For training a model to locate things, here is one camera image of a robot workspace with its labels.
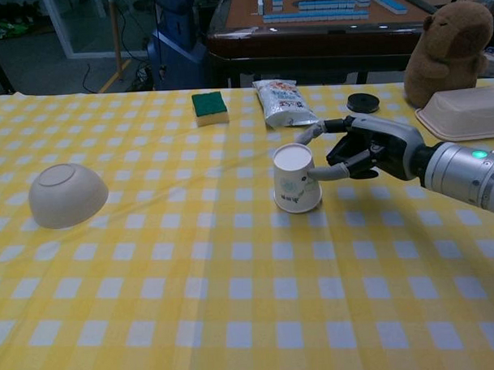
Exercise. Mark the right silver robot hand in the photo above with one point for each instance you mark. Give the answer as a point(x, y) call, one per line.
point(385, 145)

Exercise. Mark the white paper cup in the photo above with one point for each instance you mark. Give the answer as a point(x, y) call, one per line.
point(293, 175)

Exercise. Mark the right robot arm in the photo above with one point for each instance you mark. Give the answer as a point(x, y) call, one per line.
point(461, 173)

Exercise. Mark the black round disc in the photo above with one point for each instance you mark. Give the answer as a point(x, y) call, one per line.
point(362, 101)

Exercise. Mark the beige takeout food container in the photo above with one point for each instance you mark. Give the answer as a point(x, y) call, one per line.
point(465, 114)

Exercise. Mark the brown capybara plush toy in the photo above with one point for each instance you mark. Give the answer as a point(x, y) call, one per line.
point(445, 56)

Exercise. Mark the white snack bag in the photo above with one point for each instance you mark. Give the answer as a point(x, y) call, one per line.
point(282, 104)

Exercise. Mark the dark wooden mahjong table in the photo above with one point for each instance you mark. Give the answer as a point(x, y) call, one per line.
point(307, 41)

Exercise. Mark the green and yellow sponge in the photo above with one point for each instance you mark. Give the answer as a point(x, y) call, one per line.
point(209, 107)

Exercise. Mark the blue machine base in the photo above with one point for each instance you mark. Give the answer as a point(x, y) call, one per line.
point(177, 53)

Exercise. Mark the yellow checkered tablecloth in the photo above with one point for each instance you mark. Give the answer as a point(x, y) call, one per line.
point(173, 277)

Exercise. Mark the yellow wooden stick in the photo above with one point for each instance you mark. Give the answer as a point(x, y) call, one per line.
point(115, 39)

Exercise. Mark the beige upturned bowl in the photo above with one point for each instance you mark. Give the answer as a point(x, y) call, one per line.
point(67, 199)

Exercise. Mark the mahjong tile wall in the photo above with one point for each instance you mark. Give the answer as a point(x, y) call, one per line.
point(318, 6)

